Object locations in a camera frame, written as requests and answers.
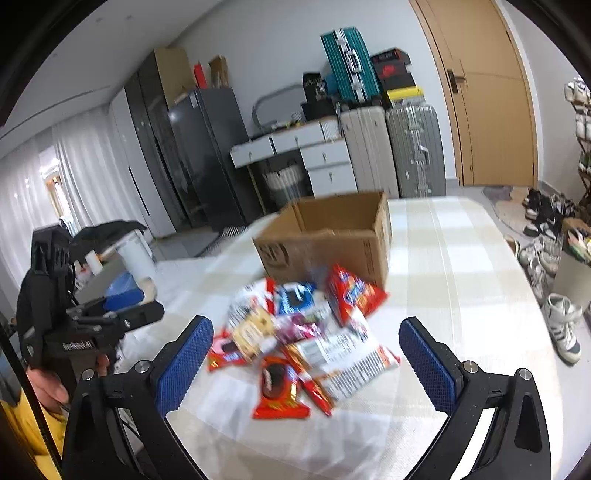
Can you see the teal hard suitcase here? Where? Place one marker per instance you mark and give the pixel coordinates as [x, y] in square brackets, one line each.
[351, 64]

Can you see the small red Oreo packet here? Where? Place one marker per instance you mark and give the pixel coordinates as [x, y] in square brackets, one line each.
[224, 352]

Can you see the dark grey refrigerator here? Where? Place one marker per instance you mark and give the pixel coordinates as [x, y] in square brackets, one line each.
[206, 125]

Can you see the woven laundry basket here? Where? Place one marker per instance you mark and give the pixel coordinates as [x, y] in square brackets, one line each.
[285, 184]

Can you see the long red snack bar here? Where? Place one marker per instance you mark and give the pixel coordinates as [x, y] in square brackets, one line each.
[311, 386]

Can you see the white orange snack bag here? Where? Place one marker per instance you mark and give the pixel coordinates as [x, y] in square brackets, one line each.
[343, 363]

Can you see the black red shoe box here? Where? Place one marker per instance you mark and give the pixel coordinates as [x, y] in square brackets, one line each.
[392, 69]

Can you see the white ribbed suitcase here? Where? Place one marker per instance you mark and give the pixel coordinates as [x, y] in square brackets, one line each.
[370, 151]

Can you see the blue Oreo packet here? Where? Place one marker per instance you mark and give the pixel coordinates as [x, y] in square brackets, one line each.
[294, 297]

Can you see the beige cracker packet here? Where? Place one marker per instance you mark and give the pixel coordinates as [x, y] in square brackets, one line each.
[256, 334]

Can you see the wooden door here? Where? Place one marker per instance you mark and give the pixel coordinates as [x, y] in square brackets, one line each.
[486, 92]

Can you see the person's left hand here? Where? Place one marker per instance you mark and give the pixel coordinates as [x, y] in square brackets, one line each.
[49, 391]

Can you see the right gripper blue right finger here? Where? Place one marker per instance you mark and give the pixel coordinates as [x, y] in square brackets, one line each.
[516, 445]

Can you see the black glass cabinet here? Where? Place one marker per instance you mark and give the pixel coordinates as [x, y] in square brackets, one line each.
[151, 91]

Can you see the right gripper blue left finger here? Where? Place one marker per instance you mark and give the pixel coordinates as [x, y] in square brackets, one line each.
[96, 446]

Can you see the white bucket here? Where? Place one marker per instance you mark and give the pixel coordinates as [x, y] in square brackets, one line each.
[136, 256]

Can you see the white sneaker on floor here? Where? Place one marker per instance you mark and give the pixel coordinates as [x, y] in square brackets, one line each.
[561, 316]

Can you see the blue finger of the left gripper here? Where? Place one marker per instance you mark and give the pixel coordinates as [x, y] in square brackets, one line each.
[123, 300]
[140, 315]

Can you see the purple grape candy bag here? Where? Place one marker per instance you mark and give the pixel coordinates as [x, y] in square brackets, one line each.
[293, 328]

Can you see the yellow left sleeve forearm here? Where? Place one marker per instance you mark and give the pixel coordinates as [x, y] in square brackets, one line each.
[23, 450]

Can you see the red Oreo cookie packet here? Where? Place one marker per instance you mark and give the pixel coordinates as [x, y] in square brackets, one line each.
[278, 388]

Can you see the red chips snack bag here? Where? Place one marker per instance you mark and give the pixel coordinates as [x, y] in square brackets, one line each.
[347, 293]

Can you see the metal shoe rack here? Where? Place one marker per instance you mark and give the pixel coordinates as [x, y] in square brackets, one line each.
[577, 95]

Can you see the white drawer desk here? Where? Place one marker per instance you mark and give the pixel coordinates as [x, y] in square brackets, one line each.
[320, 146]

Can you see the brown SF cardboard box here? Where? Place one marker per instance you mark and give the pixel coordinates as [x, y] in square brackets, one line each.
[312, 234]

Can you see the silver aluminium suitcase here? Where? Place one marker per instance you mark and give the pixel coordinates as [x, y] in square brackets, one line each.
[418, 150]

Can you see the yellow black box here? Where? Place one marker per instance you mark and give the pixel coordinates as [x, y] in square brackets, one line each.
[413, 95]

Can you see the blue plastic basin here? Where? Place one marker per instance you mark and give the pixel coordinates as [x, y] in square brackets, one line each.
[121, 284]

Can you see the white curtains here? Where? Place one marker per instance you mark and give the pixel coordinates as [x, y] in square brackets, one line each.
[76, 172]

